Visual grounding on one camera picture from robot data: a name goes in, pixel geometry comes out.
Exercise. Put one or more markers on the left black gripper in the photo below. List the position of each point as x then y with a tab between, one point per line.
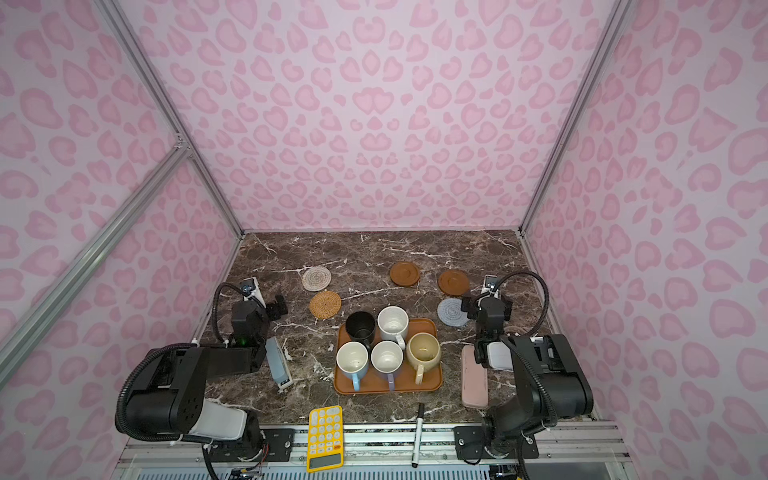
274	308

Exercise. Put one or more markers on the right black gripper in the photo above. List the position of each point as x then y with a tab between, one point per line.
487	306

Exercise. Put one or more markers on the black cup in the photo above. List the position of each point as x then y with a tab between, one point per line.
360	326

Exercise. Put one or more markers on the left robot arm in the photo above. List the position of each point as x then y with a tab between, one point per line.
163	398

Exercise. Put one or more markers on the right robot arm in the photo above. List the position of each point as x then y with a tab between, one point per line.
549	385

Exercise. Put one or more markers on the grey woven coaster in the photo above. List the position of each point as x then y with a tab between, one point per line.
450	313

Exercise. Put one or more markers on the brown wooden coaster right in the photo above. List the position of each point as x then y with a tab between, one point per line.
455	283

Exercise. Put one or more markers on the brown wooden coaster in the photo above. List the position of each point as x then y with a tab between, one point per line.
455	283
404	274

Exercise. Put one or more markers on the tan rattan coaster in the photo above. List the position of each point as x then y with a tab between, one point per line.
325	305

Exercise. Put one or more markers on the white woven coaster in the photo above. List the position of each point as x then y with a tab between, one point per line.
316	279

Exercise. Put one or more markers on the brown wooden coaster left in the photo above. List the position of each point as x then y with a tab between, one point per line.
404	274

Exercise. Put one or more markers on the blue grey stapler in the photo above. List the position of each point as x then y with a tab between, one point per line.
278	366

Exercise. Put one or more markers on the pink case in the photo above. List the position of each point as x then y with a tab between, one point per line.
474	380

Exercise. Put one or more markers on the cream yellow mug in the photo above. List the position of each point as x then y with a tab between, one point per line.
423	352

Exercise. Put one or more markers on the blue mug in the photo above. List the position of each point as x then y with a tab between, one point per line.
352	359

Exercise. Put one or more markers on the white speckled mug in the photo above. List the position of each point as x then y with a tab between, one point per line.
393	324

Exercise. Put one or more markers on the lilac mug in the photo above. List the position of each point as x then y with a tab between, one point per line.
387	359

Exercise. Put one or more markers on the yellow calculator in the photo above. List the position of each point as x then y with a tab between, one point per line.
325	445

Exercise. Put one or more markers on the black marker pen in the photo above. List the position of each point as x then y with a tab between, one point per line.
415	457

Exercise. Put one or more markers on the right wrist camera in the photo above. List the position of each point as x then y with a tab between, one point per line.
489	286

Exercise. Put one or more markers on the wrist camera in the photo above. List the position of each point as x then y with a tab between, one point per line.
489	286
251	291

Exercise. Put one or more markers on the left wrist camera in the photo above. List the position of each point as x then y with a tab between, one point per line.
251	291

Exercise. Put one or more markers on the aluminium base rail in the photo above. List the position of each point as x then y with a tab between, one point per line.
572	450

